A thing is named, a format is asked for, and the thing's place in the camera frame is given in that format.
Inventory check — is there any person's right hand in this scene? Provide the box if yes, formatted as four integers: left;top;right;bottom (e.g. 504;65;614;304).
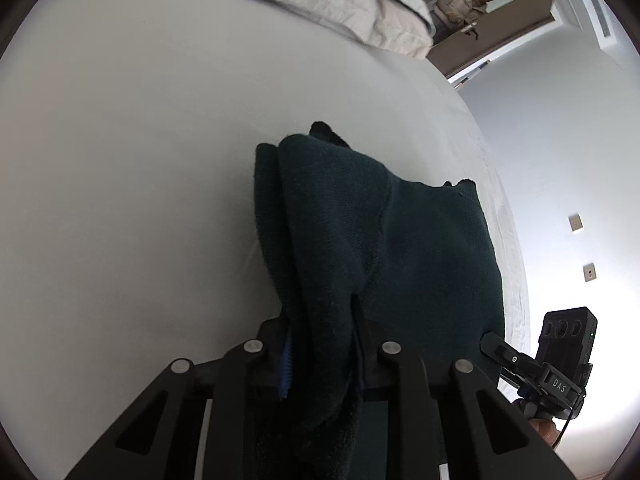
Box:
529;417;561;446

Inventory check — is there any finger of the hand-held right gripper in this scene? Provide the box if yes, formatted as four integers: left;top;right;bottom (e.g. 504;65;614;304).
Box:
480;332;545;386

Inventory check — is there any ceiling air vent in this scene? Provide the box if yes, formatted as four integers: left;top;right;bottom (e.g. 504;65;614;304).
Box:
595;0;614;41

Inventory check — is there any dark green knit garment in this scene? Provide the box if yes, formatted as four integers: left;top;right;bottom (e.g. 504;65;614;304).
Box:
245;121;507;480

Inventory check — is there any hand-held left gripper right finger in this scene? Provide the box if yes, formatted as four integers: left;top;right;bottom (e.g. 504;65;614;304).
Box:
352;295;576;480

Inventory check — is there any brown door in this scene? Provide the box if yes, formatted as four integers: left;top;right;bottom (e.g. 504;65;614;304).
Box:
427;0;557;78

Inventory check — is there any white bed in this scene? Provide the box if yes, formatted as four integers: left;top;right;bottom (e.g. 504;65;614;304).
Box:
0;0;531;480

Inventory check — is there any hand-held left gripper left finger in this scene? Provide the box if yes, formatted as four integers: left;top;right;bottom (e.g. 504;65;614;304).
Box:
64;317;296;480

